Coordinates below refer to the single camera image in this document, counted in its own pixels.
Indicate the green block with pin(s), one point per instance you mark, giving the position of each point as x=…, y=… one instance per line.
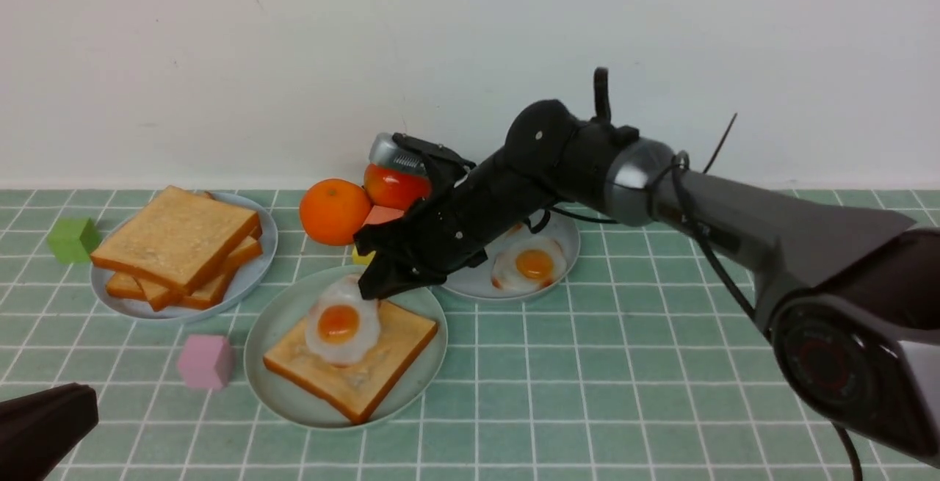
x=72, y=240

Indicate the orange fruit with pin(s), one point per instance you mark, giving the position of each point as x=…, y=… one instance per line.
x=332, y=211

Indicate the fried egg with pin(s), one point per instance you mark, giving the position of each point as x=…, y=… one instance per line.
x=528, y=264
x=342, y=327

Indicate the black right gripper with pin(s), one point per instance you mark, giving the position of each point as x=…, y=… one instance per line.
x=451, y=229

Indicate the grey centre plate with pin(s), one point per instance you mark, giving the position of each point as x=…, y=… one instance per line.
x=294, y=393

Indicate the grey plate with toast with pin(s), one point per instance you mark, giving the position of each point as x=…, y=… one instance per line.
x=243, y=281

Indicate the fried egg front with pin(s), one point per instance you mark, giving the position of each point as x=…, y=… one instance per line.
x=342, y=327

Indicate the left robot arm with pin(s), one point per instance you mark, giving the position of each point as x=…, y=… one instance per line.
x=38, y=430

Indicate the grey plate with eggs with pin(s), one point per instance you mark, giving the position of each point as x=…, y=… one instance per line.
x=475, y=282

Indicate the toast slice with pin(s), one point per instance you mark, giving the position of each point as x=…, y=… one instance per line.
x=160, y=298
x=180, y=240
x=247, y=250
x=352, y=363

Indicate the salmon pink block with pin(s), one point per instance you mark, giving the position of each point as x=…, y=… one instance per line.
x=382, y=214

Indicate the red tomato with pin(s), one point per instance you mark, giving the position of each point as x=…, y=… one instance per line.
x=386, y=187

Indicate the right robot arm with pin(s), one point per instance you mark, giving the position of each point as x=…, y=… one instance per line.
x=847, y=297

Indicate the fried egg rear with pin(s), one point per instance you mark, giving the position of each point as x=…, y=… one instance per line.
x=528, y=264

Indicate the yellow block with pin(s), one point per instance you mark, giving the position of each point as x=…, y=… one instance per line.
x=361, y=259

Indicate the green checked tablecloth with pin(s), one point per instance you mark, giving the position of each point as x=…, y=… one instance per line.
x=638, y=367

